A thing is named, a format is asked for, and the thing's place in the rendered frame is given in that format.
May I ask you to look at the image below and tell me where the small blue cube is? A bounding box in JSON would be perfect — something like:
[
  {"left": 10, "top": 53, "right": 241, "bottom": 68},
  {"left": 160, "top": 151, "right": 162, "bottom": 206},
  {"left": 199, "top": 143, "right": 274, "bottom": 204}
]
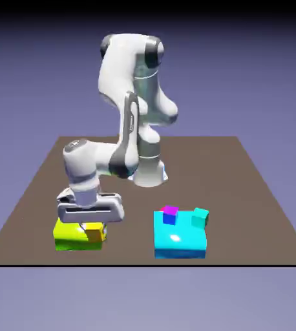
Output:
[{"left": 161, "top": 205, "right": 179, "bottom": 226}]

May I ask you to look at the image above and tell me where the large lime green box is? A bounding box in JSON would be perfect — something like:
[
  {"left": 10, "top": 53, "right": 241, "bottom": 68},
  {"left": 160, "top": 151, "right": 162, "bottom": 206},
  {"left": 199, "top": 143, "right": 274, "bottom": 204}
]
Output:
[{"left": 53, "top": 217, "right": 107, "bottom": 251}]

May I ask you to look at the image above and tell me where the small teal cube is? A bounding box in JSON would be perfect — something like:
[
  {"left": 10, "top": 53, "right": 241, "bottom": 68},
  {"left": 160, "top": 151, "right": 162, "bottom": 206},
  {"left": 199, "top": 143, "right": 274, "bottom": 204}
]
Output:
[{"left": 191, "top": 207, "right": 210, "bottom": 228}]

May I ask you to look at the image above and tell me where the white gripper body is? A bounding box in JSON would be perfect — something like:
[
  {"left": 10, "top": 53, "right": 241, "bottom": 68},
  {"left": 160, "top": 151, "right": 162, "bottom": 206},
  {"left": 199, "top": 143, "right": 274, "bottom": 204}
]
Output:
[{"left": 56, "top": 192, "right": 125, "bottom": 224}]

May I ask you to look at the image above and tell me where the large cyan box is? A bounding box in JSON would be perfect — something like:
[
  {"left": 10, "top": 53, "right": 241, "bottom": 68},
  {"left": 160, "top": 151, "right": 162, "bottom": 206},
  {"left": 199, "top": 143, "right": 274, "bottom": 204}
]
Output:
[{"left": 153, "top": 208, "right": 207, "bottom": 259}]

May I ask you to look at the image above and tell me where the small yellow cube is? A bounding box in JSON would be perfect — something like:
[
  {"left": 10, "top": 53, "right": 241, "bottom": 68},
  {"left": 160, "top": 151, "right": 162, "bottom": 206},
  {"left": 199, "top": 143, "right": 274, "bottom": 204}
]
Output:
[{"left": 81, "top": 222, "right": 107, "bottom": 243}]

